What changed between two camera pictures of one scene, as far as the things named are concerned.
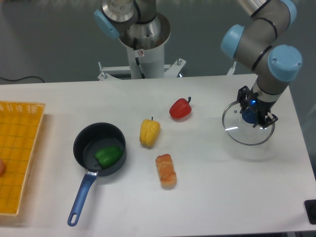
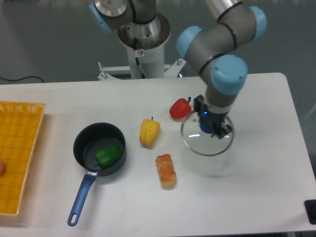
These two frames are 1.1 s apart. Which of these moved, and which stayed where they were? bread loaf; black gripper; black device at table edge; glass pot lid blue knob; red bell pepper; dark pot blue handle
Moved: black gripper; glass pot lid blue knob
Stayed: red bell pepper; dark pot blue handle; black device at table edge; bread loaf
